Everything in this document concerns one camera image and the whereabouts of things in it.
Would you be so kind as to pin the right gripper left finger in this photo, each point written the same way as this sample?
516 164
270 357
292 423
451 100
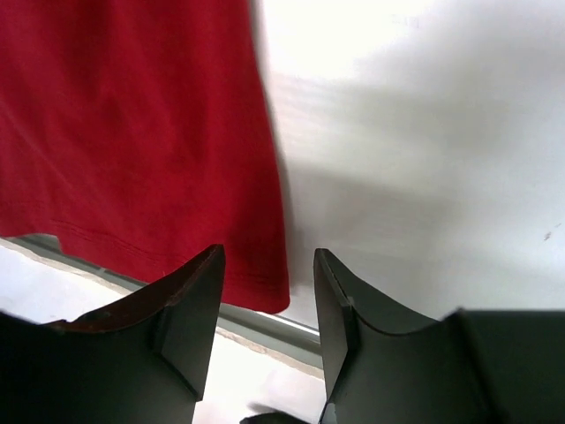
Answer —
141 359

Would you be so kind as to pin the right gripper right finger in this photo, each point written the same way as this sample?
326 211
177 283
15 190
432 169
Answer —
385 363

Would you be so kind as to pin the red t shirt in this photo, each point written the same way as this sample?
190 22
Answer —
137 134

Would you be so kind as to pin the aluminium rail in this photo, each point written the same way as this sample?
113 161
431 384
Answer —
290 342

